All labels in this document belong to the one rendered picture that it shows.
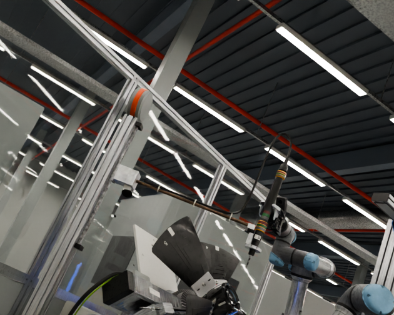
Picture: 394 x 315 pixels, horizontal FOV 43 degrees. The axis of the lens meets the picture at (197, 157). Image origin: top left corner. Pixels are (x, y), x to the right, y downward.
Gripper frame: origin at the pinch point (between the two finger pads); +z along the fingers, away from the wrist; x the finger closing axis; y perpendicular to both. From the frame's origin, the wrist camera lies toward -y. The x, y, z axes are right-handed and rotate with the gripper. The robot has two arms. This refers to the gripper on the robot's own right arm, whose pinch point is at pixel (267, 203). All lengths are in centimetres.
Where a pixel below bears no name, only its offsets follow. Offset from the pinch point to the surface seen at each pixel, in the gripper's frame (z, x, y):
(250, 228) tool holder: 1.6, 2.6, 13.2
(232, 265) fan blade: -6.7, 8.4, 28.8
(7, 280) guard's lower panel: 38, 78, 71
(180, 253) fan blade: 27.3, 13.2, 36.7
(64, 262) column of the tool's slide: 31, 60, 56
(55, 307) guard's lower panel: 10, 73, 73
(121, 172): 29, 57, 12
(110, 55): 47, 79, -37
